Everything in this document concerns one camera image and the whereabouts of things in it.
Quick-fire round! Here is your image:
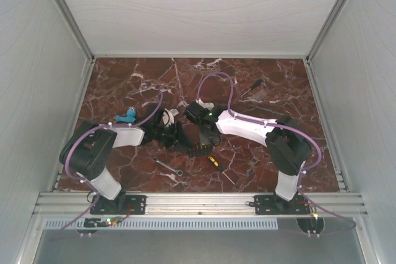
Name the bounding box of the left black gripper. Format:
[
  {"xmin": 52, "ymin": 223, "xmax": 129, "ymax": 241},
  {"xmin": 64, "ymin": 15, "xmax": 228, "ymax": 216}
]
[{"xmin": 153, "ymin": 121, "xmax": 194, "ymax": 153}]

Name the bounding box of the black fuse box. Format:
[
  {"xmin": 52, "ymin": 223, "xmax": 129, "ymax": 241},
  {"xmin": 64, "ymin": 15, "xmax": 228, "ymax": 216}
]
[{"xmin": 187, "ymin": 144, "xmax": 213, "ymax": 158}]

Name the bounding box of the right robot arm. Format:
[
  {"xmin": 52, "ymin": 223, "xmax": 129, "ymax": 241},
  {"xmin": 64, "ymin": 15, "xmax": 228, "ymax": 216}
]
[{"xmin": 184, "ymin": 100, "xmax": 311, "ymax": 214}]

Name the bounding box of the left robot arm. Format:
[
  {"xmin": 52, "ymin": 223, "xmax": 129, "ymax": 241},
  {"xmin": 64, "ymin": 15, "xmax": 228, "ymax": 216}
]
[{"xmin": 59, "ymin": 106, "xmax": 192, "ymax": 214}]

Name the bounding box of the blue plastic part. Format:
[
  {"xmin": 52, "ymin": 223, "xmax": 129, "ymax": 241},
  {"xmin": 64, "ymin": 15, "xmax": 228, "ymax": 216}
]
[{"xmin": 116, "ymin": 108, "xmax": 136, "ymax": 124}]

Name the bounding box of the yellow black screwdriver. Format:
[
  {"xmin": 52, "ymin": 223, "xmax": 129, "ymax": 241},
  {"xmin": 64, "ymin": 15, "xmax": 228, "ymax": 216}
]
[{"xmin": 208, "ymin": 156, "xmax": 224, "ymax": 174}]

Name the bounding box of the silver combination wrench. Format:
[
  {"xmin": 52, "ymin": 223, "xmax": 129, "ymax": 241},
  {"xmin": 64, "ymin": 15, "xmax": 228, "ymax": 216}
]
[{"xmin": 153, "ymin": 157, "xmax": 183, "ymax": 176}]

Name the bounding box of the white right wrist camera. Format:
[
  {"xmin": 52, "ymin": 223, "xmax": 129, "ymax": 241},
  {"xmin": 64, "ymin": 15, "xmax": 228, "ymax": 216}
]
[{"xmin": 196, "ymin": 98, "xmax": 214, "ymax": 111}]

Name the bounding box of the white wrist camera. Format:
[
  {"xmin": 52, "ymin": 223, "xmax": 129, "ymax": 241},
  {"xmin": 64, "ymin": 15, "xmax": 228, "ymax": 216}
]
[
  {"xmin": 162, "ymin": 109, "xmax": 179, "ymax": 127},
  {"xmin": 196, "ymin": 98, "xmax": 214, "ymax": 111}
]

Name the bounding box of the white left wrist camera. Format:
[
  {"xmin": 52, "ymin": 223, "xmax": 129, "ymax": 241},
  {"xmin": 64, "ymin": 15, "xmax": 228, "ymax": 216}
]
[{"xmin": 162, "ymin": 109, "xmax": 179, "ymax": 127}]

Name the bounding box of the black handled screwdriver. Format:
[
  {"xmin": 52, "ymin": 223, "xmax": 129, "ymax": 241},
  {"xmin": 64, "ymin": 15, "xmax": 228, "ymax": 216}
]
[{"xmin": 241, "ymin": 79, "xmax": 262, "ymax": 97}]

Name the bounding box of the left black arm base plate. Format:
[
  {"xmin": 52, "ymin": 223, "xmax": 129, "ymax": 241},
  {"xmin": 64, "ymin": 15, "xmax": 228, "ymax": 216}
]
[{"xmin": 90, "ymin": 194, "xmax": 147, "ymax": 215}]

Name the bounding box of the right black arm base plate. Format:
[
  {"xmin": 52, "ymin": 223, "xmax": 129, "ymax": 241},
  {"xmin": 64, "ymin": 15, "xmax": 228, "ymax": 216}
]
[{"xmin": 248, "ymin": 194, "xmax": 311, "ymax": 215}]

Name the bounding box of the light blue slotted cable duct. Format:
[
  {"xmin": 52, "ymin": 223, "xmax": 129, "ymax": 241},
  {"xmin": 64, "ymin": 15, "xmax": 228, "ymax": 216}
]
[{"xmin": 42, "ymin": 218, "xmax": 278, "ymax": 231}]

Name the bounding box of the aluminium front rail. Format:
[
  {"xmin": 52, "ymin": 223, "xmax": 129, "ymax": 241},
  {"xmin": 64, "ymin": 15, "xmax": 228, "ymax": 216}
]
[{"xmin": 33, "ymin": 192, "xmax": 368, "ymax": 218}]

